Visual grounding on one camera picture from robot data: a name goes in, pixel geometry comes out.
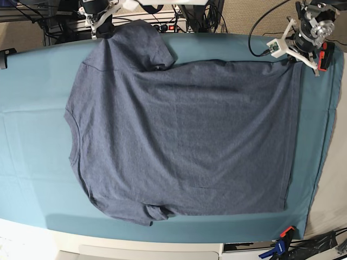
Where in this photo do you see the blue orange clamp bottom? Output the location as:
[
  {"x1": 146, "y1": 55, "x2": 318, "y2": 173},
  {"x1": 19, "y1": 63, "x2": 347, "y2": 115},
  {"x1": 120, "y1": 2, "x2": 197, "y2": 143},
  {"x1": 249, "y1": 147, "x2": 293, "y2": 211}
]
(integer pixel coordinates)
[{"x1": 259, "y1": 226, "x2": 296, "y2": 259}]

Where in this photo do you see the power strip with red switch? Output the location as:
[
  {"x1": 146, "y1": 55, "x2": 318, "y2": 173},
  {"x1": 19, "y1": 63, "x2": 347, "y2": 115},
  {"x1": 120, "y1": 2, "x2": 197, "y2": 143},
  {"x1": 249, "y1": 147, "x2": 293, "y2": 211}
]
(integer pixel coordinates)
[{"x1": 151, "y1": 21, "x2": 187, "y2": 33}]

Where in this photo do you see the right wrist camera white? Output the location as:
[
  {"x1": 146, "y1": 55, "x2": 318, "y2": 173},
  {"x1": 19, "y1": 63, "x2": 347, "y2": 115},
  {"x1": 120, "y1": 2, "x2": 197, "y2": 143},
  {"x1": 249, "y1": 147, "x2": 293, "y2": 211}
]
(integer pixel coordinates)
[{"x1": 122, "y1": 0, "x2": 139, "y2": 11}]

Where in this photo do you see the black plastic bag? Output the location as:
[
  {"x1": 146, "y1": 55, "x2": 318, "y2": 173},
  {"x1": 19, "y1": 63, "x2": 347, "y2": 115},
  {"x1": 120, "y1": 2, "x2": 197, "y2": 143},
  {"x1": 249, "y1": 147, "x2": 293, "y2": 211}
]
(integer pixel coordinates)
[{"x1": 288, "y1": 231, "x2": 337, "y2": 260}]

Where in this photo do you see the camera black cable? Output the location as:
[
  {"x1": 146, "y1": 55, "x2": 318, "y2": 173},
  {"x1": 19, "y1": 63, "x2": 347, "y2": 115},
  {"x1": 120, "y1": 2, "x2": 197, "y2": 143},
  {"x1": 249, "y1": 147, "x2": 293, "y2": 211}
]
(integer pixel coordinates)
[{"x1": 248, "y1": 0, "x2": 291, "y2": 57}]

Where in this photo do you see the teal table cloth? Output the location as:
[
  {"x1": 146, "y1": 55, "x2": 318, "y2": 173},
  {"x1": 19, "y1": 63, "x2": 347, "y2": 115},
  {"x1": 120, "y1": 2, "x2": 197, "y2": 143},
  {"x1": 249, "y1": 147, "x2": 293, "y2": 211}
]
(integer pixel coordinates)
[{"x1": 1, "y1": 40, "x2": 346, "y2": 243}]

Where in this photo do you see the black clamp left edge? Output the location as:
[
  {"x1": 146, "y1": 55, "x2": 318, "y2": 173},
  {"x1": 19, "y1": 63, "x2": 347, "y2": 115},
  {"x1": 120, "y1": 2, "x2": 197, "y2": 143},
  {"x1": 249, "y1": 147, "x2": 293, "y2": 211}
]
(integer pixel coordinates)
[{"x1": 0, "y1": 48, "x2": 17, "y2": 69}]

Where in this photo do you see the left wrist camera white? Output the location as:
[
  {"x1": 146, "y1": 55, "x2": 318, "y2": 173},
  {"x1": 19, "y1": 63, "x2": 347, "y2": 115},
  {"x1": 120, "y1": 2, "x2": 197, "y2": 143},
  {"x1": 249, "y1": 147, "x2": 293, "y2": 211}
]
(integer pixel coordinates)
[{"x1": 266, "y1": 38, "x2": 288, "y2": 58}]

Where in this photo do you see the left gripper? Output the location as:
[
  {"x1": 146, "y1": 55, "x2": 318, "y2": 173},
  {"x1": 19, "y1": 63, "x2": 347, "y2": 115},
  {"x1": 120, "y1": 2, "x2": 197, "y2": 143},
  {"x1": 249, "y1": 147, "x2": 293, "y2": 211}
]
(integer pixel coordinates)
[{"x1": 280, "y1": 16, "x2": 319, "y2": 77}]

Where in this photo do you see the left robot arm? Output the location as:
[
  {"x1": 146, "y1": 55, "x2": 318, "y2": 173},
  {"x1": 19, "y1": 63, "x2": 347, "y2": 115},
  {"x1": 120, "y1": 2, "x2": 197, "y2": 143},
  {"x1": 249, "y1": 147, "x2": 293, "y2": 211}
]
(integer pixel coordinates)
[{"x1": 277, "y1": 1, "x2": 346, "y2": 77}]

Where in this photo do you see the orange black clamp top right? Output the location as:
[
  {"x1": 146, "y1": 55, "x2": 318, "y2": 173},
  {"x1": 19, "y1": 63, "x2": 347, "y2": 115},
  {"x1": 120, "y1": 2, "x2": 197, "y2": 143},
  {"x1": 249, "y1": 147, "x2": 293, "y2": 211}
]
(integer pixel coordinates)
[{"x1": 318, "y1": 41, "x2": 335, "y2": 72}]

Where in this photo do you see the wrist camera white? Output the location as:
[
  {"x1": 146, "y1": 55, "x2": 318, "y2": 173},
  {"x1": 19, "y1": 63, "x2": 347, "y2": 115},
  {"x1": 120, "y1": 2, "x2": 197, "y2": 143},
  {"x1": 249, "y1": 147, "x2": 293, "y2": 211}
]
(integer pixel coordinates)
[
  {"x1": 122, "y1": 0, "x2": 139, "y2": 11},
  {"x1": 266, "y1": 38, "x2": 288, "y2": 58}
]

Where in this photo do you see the blue-grey heathered T-shirt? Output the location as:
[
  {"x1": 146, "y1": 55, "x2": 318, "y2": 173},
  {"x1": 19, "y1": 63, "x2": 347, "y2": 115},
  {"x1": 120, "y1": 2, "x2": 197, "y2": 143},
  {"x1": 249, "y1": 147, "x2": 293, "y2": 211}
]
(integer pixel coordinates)
[{"x1": 65, "y1": 21, "x2": 302, "y2": 226}]

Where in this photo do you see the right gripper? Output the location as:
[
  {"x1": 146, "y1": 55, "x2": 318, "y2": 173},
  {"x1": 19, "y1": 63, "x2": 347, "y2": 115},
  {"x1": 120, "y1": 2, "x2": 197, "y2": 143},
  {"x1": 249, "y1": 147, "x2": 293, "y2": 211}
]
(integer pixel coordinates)
[{"x1": 79, "y1": 0, "x2": 123, "y2": 40}]

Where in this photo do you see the aluminium frame rail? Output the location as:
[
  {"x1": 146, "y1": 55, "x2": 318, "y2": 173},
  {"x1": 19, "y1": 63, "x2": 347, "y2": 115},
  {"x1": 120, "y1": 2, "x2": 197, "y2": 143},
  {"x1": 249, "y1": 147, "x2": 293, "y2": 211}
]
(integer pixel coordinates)
[{"x1": 1, "y1": 5, "x2": 54, "y2": 22}]

